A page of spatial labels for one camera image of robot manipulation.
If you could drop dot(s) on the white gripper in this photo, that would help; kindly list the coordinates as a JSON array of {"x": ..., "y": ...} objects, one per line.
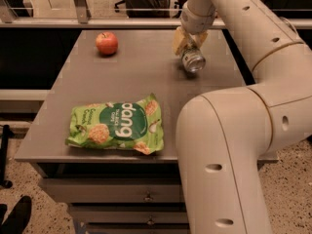
[{"x": 195, "y": 22}]

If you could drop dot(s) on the green silver 7up can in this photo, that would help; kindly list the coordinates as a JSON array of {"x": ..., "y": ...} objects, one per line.
[{"x": 192, "y": 59}]

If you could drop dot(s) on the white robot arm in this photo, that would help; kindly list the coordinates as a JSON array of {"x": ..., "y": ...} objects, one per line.
[{"x": 221, "y": 134}]

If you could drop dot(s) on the red apple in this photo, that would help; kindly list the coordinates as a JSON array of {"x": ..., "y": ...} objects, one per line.
[{"x": 107, "y": 43}]

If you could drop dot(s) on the green dang chips bag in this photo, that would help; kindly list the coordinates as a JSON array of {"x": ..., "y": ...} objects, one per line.
[{"x": 118, "y": 125}]

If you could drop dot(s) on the metal glass railing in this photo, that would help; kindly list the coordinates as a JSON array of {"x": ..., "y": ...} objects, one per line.
[{"x": 85, "y": 14}]

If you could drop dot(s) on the grey drawer cabinet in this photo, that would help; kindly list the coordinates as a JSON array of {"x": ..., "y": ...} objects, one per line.
[{"x": 144, "y": 65}]

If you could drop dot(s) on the black stand base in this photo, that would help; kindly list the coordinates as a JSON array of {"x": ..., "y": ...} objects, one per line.
[{"x": 6, "y": 134}]

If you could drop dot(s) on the middle grey drawer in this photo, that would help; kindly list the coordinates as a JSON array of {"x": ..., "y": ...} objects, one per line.
[{"x": 167, "y": 214}]

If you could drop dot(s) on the bottom grey drawer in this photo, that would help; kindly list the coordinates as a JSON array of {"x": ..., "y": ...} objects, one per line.
[{"x": 136, "y": 229}]

